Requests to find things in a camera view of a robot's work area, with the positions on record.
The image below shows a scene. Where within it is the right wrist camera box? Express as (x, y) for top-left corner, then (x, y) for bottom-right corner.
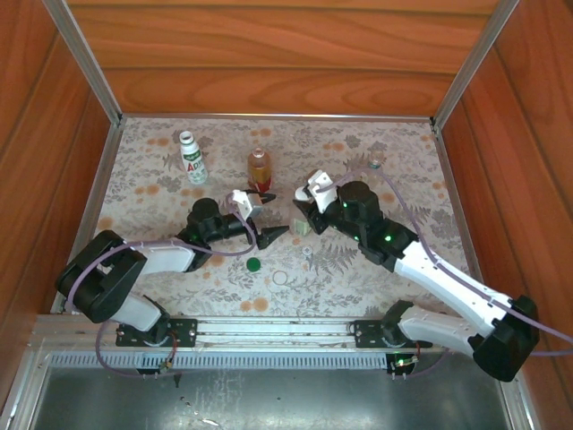
(293, 168), (338, 212)

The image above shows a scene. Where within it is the small board with green light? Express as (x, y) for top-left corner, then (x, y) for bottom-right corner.
(389, 353), (422, 375)

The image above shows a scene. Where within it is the grey sheet metal panel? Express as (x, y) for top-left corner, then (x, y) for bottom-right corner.
(30, 366), (511, 430)

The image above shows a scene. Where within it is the aluminium frame cross bar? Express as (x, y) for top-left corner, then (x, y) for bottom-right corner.
(119, 112), (436, 125)

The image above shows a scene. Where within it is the aluminium mounting rail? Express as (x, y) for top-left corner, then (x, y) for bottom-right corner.
(29, 314), (511, 355)

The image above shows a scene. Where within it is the floral tablecloth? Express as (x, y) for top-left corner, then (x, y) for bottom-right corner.
(71, 116), (487, 317)

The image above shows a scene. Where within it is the aluminium side rail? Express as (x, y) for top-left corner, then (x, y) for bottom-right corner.
(51, 123), (127, 314)
(432, 125), (493, 317)

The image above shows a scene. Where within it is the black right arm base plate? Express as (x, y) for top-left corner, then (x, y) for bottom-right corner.
(353, 317), (434, 349)

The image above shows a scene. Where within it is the grey slotted cable duct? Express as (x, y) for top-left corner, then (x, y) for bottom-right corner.
(47, 351), (496, 372)

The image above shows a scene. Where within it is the aluminium frame post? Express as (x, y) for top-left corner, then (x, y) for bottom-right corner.
(42, 0), (125, 127)
(431, 0), (524, 130)

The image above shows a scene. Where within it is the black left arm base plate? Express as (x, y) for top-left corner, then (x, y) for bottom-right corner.
(115, 316), (199, 348)

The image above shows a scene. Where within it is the small clear bottle green band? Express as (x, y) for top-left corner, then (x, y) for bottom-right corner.
(364, 150), (387, 180)

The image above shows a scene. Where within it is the amber tea bottle red label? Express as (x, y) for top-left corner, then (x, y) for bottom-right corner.
(246, 148), (273, 194)

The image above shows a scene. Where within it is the white bottle green red label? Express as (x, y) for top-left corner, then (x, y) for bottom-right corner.
(178, 130), (210, 185)

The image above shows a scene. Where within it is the clear bottle pale green label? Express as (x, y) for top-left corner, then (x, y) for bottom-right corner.
(290, 203), (314, 237)

